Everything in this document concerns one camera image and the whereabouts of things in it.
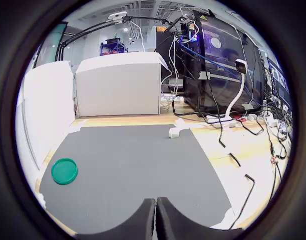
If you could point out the black monitor back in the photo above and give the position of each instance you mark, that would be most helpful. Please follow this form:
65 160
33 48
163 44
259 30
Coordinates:
165 52

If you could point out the round green lid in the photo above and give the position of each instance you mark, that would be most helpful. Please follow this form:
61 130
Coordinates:
64 171

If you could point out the small white plastic terminal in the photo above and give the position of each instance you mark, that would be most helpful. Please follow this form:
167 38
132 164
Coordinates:
174 133

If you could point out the white box partition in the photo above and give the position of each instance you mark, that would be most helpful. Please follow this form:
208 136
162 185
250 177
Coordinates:
117 87

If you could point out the small red device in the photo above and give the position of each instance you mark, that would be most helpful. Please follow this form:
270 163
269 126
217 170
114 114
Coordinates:
238 117

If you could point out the white overhead camera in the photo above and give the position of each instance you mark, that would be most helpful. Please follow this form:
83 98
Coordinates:
117 15

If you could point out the black computer tower case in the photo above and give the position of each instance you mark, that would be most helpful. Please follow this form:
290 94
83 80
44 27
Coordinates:
217 75

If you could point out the white gooseneck camera stand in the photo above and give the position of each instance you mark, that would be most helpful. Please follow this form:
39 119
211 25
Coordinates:
238 92

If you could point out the dark grey mat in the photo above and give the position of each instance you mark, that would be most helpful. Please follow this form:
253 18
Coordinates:
130 162

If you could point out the black computer monitors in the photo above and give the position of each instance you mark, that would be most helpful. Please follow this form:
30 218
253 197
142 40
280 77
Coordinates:
277 77

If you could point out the blue metal shelf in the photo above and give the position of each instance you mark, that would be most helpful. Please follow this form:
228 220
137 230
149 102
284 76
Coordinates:
112 47

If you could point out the white tape piece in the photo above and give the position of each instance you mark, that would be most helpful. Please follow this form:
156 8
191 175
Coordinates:
41 200
74 129
181 124
229 215

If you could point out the white partition board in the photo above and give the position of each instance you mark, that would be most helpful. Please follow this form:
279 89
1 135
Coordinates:
45 105

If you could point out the large dark wall screen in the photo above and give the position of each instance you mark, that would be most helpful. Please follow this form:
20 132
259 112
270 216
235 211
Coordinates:
51 42

